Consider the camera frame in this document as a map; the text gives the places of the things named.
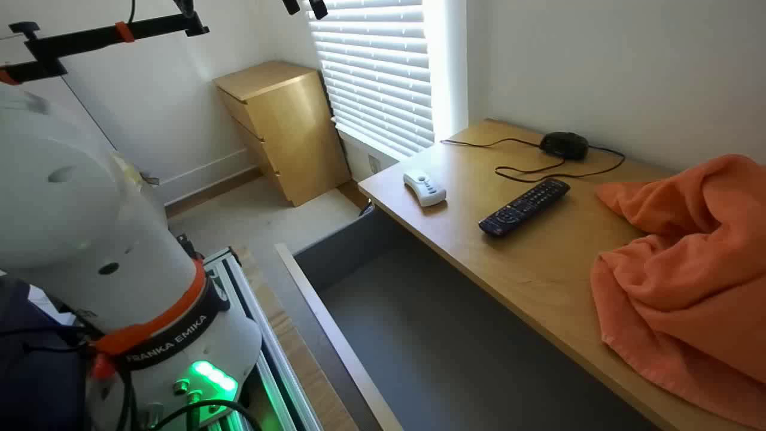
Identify black remote control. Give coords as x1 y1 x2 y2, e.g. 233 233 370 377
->
477 178 571 239

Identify white window blinds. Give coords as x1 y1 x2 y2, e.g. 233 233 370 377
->
307 0 437 162

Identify light wooden cabinet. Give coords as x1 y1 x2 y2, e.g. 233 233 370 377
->
212 57 355 208

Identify small white electronic device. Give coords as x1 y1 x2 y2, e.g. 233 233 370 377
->
399 167 448 211

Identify black computer mouse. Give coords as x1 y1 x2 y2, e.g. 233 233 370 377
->
539 129 590 162

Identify grey open drawer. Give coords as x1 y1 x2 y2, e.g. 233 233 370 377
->
272 204 661 431

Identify dark blue bag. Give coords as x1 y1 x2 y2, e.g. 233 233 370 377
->
0 274 90 431

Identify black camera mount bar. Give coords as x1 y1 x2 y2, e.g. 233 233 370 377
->
0 0 212 86

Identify black mouse cable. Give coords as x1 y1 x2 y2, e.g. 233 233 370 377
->
442 135 627 184

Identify aluminium base frame rail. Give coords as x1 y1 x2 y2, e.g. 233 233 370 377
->
198 246 323 431

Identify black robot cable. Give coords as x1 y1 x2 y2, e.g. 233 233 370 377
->
142 396 265 431

